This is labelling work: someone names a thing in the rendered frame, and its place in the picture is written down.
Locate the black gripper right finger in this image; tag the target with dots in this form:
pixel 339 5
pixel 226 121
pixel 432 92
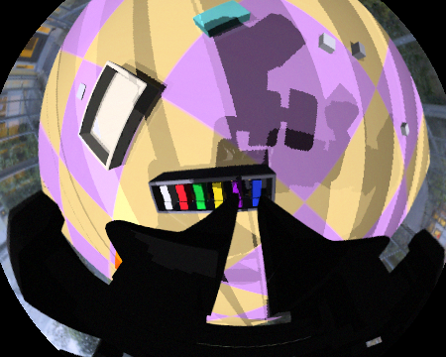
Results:
pixel 299 261

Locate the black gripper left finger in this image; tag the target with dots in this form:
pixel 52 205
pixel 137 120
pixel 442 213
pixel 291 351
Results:
pixel 198 254

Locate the teal rectangular block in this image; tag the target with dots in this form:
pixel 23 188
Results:
pixel 217 19

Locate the yellow fuse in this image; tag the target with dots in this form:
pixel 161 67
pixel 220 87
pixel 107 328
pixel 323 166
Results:
pixel 217 186

